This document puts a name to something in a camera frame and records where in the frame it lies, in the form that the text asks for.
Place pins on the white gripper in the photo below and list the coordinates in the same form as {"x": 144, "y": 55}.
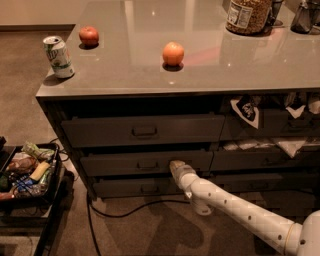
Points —
{"x": 184, "y": 172}

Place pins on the orange fruit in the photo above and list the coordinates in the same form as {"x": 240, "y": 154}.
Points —
{"x": 173, "y": 54}

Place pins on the black pepper grinder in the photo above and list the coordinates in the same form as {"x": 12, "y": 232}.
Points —
{"x": 273, "y": 12}

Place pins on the black tray of snacks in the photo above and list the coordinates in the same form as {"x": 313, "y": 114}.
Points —
{"x": 29, "y": 174}

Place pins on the grey drawer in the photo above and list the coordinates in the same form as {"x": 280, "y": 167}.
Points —
{"x": 143, "y": 163}
{"x": 266, "y": 181}
{"x": 143, "y": 130}
{"x": 260, "y": 159}
{"x": 135, "y": 187}
{"x": 272, "y": 123}

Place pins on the black white snack bag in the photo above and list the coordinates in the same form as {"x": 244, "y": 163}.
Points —
{"x": 246, "y": 110}

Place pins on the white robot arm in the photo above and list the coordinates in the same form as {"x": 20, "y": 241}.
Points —
{"x": 285, "y": 236}

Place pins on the dark glass container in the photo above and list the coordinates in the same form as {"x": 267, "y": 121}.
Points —
{"x": 307, "y": 17}

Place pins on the grey counter cabinet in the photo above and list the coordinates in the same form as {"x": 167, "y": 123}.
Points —
{"x": 125, "y": 75}

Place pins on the large jar of nuts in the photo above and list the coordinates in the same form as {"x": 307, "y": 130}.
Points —
{"x": 247, "y": 17}

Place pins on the green white soda can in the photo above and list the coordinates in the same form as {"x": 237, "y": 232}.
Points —
{"x": 58, "y": 56}

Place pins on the red apple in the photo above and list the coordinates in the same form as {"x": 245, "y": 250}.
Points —
{"x": 89, "y": 36}

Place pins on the white crumpled snack bag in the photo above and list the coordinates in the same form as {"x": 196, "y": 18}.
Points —
{"x": 290, "y": 145}

